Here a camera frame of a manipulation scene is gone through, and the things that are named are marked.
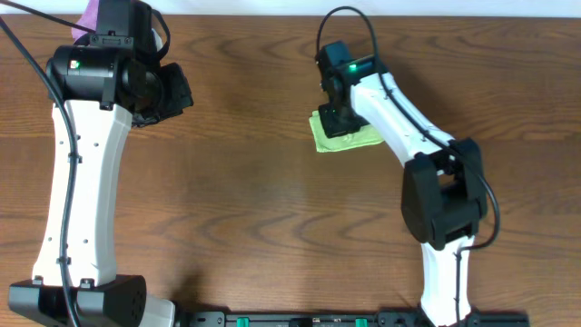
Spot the top purple folded cloth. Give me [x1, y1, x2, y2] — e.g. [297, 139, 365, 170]
[72, 0, 100, 41]

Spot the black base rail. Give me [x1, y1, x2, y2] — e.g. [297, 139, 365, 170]
[173, 310, 530, 327]

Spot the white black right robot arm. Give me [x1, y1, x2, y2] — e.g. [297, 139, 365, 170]
[315, 41, 487, 326]

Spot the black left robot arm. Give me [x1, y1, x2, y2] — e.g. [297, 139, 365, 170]
[8, 1, 193, 327]

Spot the light green microfiber cloth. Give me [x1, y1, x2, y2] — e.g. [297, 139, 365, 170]
[309, 111, 384, 153]

